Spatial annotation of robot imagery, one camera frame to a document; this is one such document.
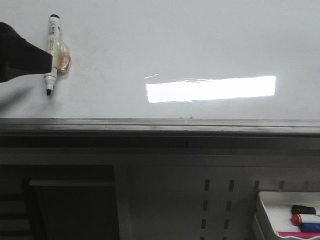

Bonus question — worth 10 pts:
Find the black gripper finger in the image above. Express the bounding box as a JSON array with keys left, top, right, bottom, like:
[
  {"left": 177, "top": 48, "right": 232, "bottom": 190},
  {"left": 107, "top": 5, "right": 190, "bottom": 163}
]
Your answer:
[{"left": 0, "top": 22, "right": 53, "bottom": 83}]

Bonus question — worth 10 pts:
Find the white black whiteboard marker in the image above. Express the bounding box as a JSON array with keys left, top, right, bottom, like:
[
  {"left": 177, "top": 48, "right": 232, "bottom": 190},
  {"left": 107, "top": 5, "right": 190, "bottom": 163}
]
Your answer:
[{"left": 44, "top": 14, "right": 71, "bottom": 96}]

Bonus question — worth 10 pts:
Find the white whiteboard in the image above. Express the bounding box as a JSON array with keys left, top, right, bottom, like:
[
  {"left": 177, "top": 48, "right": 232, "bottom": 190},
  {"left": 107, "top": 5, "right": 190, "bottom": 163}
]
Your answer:
[{"left": 0, "top": 0, "right": 320, "bottom": 121}]

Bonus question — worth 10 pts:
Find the dark shelf unit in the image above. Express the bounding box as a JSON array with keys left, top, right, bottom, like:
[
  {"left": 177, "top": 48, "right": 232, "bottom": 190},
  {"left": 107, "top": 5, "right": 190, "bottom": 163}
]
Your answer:
[{"left": 0, "top": 165, "right": 120, "bottom": 240}]

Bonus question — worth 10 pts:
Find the white storage tray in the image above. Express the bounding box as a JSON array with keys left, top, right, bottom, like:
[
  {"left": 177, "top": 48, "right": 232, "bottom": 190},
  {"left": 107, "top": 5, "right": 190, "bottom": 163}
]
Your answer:
[{"left": 252, "top": 191, "right": 320, "bottom": 240}]

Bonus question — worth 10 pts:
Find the black marker in tray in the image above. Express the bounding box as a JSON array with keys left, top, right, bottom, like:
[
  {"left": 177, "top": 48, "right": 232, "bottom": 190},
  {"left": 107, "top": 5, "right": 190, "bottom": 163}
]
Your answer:
[{"left": 291, "top": 204, "right": 317, "bottom": 215}]

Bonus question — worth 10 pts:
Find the red capped marker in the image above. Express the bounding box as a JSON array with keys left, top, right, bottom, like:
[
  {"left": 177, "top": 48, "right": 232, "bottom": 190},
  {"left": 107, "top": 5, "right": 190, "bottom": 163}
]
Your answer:
[{"left": 291, "top": 213, "right": 320, "bottom": 226}]

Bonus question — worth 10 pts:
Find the blue marker in tray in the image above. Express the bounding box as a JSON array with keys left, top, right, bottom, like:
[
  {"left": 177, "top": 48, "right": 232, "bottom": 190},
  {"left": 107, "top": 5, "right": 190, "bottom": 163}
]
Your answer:
[{"left": 299, "top": 222, "right": 320, "bottom": 233}]

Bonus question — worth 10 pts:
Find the pink item in tray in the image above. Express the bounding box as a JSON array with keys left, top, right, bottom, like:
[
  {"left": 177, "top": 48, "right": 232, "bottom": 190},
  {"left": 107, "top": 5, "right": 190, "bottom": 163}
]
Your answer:
[{"left": 277, "top": 231, "right": 320, "bottom": 239}]

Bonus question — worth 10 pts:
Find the dark whiteboard frame ledge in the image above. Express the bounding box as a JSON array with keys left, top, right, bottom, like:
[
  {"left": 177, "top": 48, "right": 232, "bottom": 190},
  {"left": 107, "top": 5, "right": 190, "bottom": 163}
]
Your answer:
[{"left": 0, "top": 118, "right": 320, "bottom": 138}]

